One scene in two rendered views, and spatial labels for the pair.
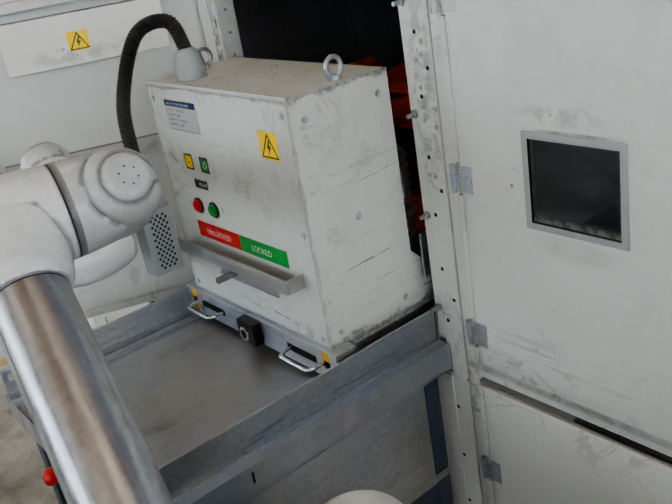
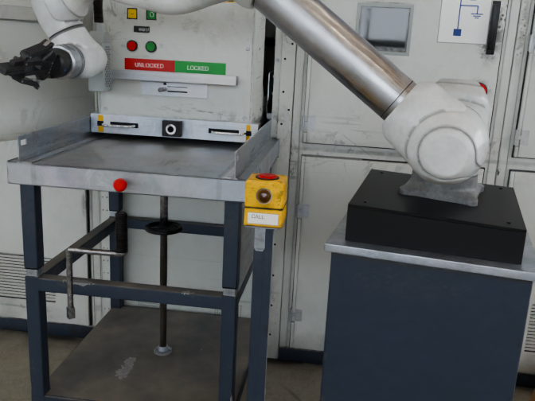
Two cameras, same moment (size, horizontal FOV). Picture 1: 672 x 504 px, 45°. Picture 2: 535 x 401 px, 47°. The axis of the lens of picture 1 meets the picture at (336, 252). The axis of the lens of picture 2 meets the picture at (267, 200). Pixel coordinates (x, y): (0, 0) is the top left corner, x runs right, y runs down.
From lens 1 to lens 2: 1.47 m
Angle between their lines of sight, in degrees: 45
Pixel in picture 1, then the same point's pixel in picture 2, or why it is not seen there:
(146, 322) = (74, 133)
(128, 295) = (17, 131)
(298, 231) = (243, 47)
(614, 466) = not seen: hidden behind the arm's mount
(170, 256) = (108, 79)
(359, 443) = not seen: hidden behind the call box
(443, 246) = (287, 77)
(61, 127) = not seen: outside the picture
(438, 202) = (288, 51)
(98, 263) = (97, 60)
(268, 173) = (224, 12)
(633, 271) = (409, 65)
